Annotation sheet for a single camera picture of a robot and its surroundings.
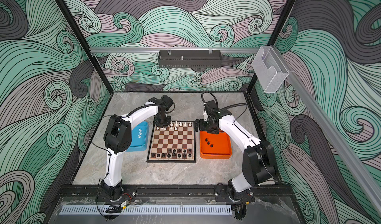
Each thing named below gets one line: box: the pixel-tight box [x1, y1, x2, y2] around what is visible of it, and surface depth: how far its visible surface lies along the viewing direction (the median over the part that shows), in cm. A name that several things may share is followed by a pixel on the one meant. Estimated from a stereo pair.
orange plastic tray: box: [199, 130, 233, 160], surface depth 92 cm
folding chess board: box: [146, 120, 197, 164], surface depth 91 cm
